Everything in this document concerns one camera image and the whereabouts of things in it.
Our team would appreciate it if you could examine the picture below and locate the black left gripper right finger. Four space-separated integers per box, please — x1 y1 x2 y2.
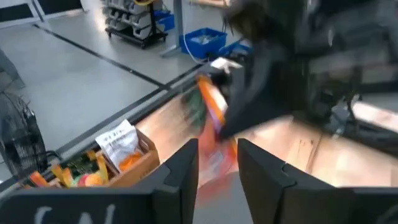
238 139 335 224

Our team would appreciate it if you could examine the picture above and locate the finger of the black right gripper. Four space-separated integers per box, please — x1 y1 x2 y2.
213 40 295 141

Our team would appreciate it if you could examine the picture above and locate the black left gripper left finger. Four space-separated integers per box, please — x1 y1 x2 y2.
136 139 200 224

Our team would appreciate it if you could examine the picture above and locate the orange fruit tea packet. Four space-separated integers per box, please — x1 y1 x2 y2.
182 73 239 190
29 170 50 189

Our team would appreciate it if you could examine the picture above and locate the wooden tea organizer box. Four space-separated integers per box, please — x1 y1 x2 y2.
23 127 161 189

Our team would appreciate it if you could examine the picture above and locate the blue storage bin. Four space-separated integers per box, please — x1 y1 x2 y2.
218 41 253 58
154 10 175 32

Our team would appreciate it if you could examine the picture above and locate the blue bin with plastic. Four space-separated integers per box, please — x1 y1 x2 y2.
179 27 228 60

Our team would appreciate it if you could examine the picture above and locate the grey desk leg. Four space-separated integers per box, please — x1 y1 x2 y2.
160 0 188 58

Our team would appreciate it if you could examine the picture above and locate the black cart with grey bins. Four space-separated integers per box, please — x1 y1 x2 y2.
101 0 169 50

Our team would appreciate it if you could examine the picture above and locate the black floor fan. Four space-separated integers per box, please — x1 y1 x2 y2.
0 91 62 181

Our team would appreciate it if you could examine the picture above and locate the black partition panel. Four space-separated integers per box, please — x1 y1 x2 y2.
36 0 85 15
0 2 34 23

